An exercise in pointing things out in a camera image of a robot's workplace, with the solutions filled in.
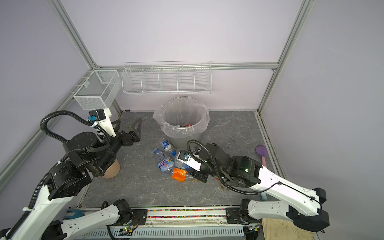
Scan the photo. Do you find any orange label bottle yellow cap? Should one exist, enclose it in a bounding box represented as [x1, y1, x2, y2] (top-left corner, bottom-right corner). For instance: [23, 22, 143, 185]
[171, 168, 194, 183]

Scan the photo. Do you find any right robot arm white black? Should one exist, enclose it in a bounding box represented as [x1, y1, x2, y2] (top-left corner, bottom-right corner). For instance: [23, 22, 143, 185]
[177, 140, 330, 232]

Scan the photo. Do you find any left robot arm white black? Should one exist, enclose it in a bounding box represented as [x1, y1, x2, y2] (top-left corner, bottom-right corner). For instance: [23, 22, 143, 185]
[1, 109, 142, 240]

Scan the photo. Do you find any clear plastic bin liner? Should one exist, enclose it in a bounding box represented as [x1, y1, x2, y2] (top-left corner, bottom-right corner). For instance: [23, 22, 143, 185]
[152, 96, 211, 139]

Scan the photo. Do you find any grey mesh waste bin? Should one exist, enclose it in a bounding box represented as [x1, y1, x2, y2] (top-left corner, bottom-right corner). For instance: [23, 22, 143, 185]
[161, 96, 209, 150]

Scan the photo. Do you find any clear bottle blue label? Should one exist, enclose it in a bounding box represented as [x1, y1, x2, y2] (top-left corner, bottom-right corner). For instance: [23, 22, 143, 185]
[174, 158, 191, 170]

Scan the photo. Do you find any small bottle dark blue cap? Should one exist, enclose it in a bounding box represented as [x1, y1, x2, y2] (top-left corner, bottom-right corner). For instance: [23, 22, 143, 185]
[161, 140, 177, 157]

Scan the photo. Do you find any green plant in beige pot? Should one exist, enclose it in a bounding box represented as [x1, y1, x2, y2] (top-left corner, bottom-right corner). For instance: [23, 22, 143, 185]
[102, 159, 121, 179]

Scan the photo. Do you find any clear bottle colourful label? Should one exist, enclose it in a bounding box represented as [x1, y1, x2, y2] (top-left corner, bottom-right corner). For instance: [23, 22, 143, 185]
[154, 148, 175, 174]

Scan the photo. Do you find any teal garden trowel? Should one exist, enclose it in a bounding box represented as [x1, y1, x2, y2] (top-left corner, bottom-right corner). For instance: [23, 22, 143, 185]
[261, 193, 268, 201]

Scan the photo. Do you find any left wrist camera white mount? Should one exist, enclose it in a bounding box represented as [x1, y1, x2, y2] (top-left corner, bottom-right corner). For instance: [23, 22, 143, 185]
[88, 108, 116, 137]

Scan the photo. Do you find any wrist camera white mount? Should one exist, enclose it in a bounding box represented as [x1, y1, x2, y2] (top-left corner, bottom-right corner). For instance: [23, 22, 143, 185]
[176, 150, 202, 168]
[88, 108, 116, 137]

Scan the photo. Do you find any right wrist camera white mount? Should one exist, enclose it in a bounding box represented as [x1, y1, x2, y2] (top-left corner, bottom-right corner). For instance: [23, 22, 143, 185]
[176, 150, 202, 168]

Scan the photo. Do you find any white mesh wall basket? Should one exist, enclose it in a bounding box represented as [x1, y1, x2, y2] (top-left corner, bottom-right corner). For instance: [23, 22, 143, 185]
[74, 70, 122, 111]

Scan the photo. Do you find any white wire wall shelf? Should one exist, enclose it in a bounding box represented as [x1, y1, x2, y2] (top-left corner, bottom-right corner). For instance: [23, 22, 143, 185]
[121, 61, 213, 94]

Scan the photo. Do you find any black rail with coloured strip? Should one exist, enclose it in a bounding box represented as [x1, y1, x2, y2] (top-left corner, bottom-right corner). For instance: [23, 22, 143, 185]
[131, 206, 246, 228]

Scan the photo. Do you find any aluminium frame enclosure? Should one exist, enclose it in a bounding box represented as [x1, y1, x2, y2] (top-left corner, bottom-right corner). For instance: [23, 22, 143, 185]
[0, 0, 316, 193]

